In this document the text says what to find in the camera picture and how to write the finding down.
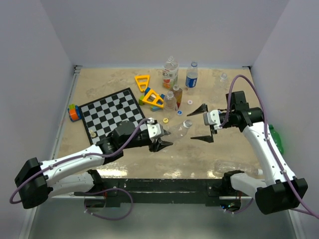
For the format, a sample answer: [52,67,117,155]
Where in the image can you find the green soda bottle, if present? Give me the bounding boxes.
[269,124,284,155]

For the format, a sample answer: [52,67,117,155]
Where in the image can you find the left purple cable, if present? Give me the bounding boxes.
[9,119,150,204]

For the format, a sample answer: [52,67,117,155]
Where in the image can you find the yellow triangle frame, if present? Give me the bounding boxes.
[135,75,150,92]
[142,89,164,109]

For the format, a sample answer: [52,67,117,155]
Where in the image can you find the clear plastic bottle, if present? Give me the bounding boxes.
[216,73,229,91]
[166,119,193,143]

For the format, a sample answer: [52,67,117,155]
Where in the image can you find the beige chess piece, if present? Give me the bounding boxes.
[89,130,97,138]

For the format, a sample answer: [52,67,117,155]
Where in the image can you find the blue label water bottle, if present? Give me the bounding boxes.
[185,61,198,88]

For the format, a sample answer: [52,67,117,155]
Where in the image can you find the amber tea bottle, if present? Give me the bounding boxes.
[172,85,182,110]

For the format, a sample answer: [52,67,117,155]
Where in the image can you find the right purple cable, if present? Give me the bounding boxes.
[220,74,319,220]

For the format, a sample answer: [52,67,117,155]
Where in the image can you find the green toy block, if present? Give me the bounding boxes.
[139,95,145,106]

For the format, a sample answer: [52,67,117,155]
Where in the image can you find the light blue toy block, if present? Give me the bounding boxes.
[151,106,162,112]

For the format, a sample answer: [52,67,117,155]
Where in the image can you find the dark blue block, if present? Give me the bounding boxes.
[144,87,150,95]

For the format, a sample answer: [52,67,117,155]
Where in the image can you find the black white chessboard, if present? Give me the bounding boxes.
[79,88,145,145]

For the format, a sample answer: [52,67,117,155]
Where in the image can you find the clear empty bottle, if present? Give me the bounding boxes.
[163,91,177,111]

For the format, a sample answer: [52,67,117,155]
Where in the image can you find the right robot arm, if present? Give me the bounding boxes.
[190,91,308,215]

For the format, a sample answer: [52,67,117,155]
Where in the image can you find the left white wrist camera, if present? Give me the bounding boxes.
[146,118,165,140]

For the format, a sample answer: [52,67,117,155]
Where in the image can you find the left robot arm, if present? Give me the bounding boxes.
[9,119,173,209]

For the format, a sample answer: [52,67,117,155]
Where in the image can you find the purple cable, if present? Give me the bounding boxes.
[220,74,319,220]
[9,119,150,204]

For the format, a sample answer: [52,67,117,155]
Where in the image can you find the colourful toy block car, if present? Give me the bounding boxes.
[68,104,81,122]

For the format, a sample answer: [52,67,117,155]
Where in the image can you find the yellow triangle frame near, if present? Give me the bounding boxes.
[142,89,164,109]

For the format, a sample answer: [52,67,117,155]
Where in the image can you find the yellow triangle frame far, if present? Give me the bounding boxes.
[135,75,150,92]

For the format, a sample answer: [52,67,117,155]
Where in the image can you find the fruit tea bottle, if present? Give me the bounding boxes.
[162,56,179,89]

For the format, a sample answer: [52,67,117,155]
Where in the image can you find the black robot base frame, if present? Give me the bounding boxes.
[90,178,239,207]

